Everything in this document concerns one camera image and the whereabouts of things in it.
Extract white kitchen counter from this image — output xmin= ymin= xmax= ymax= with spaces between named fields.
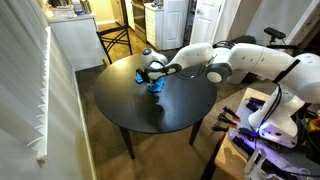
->
xmin=46 ymin=13 xmax=106 ymax=72

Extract steel oven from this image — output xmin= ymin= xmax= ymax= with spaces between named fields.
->
xmin=131 ymin=0 xmax=148 ymax=43

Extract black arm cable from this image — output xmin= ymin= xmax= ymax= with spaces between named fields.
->
xmin=257 ymin=59 xmax=302 ymax=133

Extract long black bar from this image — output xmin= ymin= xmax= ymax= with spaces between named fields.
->
xmin=231 ymin=135 xmax=298 ymax=180

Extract black camera on stand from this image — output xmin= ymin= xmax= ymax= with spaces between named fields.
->
xmin=263 ymin=26 xmax=301 ymax=51

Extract black storage box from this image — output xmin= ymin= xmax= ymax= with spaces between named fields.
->
xmin=229 ymin=34 xmax=258 ymax=46

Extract black clamp orange tip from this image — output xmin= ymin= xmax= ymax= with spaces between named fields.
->
xmin=211 ymin=123 xmax=231 ymax=133
xmin=222 ymin=105 xmax=241 ymax=123
xmin=217 ymin=113 xmax=238 ymax=128

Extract white drawer cabinet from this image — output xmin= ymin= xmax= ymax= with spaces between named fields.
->
xmin=143 ymin=0 xmax=189 ymax=51

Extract grey robot mounting plate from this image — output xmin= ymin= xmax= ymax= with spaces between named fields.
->
xmin=228 ymin=98 xmax=320 ymax=180

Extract wooden side table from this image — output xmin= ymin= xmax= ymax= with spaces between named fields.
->
xmin=199 ymin=87 xmax=320 ymax=180

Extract white window blinds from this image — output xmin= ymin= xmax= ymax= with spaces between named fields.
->
xmin=0 ymin=0 xmax=53 ymax=164

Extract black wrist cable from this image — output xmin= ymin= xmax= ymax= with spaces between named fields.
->
xmin=173 ymin=63 xmax=210 ymax=81

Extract white blue bottle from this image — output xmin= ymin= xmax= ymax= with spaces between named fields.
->
xmin=72 ymin=0 xmax=84 ymax=16

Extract round black table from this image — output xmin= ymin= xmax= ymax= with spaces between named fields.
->
xmin=93 ymin=52 xmax=218 ymax=160

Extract blue striped towel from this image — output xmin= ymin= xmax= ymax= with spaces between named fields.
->
xmin=134 ymin=73 xmax=166 ymax=94

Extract black metal chair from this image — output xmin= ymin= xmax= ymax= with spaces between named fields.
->
xmin=96 ymin=23 xmax=133 ymax=65

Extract white container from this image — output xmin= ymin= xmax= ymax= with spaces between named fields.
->
xmin=51 ymin=5 xmax=76 ymax=19

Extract yellow tool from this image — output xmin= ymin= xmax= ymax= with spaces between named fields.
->
xmin=306 ymin=116 xmax=320 ymax=135

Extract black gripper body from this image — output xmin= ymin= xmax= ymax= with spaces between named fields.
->
xmin=135 ymin=66 xmax=151 ymax=84

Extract white VR controller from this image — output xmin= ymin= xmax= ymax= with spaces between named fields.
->
xmin=243 ymin=148 xmax=278 ymax=180

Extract white trash can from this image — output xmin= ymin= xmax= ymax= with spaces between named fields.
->
xmin=227 ymin=69 xmax=250 ymax=85

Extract white panel door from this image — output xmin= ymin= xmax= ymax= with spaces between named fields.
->
xmin=189 ymin=0 xmax=228 ymax=46

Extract metal cup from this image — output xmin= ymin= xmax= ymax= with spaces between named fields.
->
xmin=81 ymin=0 xmax=93 ymax=15

